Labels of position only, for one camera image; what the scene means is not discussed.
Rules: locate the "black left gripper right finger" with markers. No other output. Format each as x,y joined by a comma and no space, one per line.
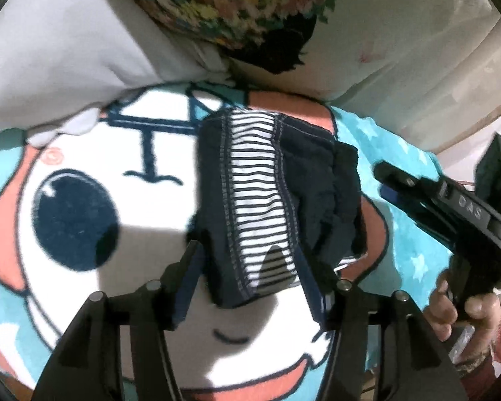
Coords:
314,289

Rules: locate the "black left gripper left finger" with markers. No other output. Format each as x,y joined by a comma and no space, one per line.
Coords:
188,272

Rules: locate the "navy dinosaur print pants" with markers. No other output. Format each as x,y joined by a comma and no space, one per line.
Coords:
272,187

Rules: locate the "person's right hand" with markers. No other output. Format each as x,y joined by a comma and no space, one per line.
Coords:
484,315

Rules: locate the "teal cartoon fleece blanket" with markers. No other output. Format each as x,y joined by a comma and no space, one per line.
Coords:
109,209

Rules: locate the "floral butterfly cream pillow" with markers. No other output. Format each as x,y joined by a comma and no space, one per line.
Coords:
322,48

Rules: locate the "plain white pillow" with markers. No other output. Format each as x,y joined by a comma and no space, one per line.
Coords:
63,61

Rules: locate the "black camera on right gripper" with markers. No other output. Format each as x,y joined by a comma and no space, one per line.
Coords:
488,175

